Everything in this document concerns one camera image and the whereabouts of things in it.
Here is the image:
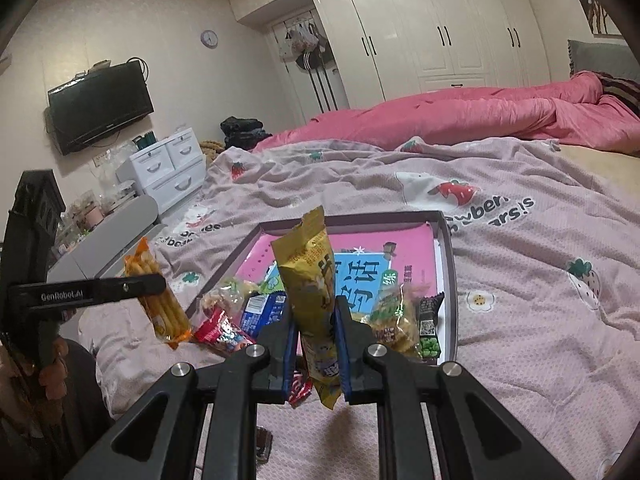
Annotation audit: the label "wall mounted black television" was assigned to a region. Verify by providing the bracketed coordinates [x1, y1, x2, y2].
[48, 60, 154, 155]

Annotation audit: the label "grey sofa bench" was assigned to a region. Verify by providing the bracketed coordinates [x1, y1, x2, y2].
[47, 195, 158, 283]

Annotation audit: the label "pink and blue book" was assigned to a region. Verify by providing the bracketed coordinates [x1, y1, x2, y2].
[236, 224, 437, 321]

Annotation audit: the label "yellow snack packet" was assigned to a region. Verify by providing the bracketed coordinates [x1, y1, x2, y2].
[271, 206, 342, 408]

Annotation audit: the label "black clothes pile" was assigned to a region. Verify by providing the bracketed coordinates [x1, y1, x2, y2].
[220, 116, 271, 151]

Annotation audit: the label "round wall clock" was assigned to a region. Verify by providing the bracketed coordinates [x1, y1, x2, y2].
[200, 29, 219, 50]

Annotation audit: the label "blue snack packet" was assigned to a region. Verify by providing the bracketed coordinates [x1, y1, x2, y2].
[241, 290, 288, 339]

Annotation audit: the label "hanging clothes on door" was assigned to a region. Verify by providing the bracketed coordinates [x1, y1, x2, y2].
[279, 18, 334, 70]

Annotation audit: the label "pink strawberry bed sheet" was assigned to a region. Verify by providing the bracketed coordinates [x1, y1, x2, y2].
[77, 136, 640, 480]

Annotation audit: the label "clear bag round cookie snack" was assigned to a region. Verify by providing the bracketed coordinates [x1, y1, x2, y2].
[200, 278, 259, 325]

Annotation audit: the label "dark striped pillow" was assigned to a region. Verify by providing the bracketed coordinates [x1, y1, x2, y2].
[598, 73, 640, 115]

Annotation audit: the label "grey padded headboard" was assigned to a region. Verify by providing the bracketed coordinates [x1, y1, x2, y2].
[567, 39, 639, 80]

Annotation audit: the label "black green pea packet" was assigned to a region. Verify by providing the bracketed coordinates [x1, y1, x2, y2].
[416, 292, 445, 365]

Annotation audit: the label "shallow purple box tray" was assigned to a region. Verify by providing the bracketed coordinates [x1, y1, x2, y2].
[198, 210, 458, 363]

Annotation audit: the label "orange snack packet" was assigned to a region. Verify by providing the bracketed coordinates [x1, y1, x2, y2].
[124, 237, 192, 350]

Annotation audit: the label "red snack packet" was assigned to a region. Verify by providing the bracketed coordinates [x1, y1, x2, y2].
[193, 308, 255, 356]

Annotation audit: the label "pink satin quilt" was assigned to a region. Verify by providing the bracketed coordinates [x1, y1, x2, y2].
[253, 70, 639, 154]

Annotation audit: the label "blossom wall painting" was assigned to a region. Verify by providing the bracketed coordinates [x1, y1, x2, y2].
[578, 0, 623, 38]

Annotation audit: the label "white drawer cabinet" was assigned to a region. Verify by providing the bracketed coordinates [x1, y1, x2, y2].
[115, 128, 206, 214]

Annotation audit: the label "brown plush toy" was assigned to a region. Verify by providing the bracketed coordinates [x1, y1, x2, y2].
[200, 140, 226, 165]

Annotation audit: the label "cream wardrobe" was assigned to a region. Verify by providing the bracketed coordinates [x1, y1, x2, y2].
[230, 0, 550, 108]

